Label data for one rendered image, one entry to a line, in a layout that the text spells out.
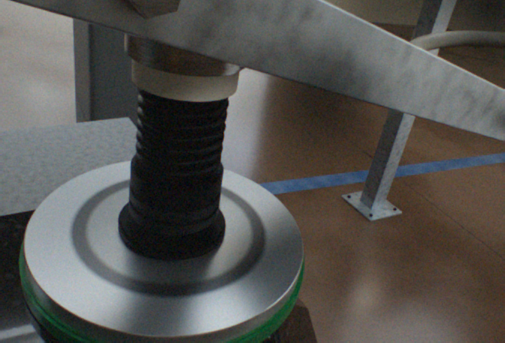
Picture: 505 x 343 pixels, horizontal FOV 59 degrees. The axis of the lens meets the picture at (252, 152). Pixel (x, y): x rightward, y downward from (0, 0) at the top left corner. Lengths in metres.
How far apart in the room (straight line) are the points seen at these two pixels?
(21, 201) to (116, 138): 0.15
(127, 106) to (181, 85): 1.12
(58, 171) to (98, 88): 0.88
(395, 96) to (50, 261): 0.27
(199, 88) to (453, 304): 1.59
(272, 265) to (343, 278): 1.34
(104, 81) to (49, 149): 0.84
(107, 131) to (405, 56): 0.36
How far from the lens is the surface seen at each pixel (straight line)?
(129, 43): 0.28
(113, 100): 1.37
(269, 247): 0.36
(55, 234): 0.36
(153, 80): 0.28
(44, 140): 0.54
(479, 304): 1.84
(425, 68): 0.37
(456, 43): 0.96
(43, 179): 0.47
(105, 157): 0.51
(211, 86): 0.27
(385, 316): 1.61
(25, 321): 0.34
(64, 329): 0.31
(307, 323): 0.46
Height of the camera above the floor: 1.07
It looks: 27 degrees down
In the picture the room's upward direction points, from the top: 10 degrees clockwise
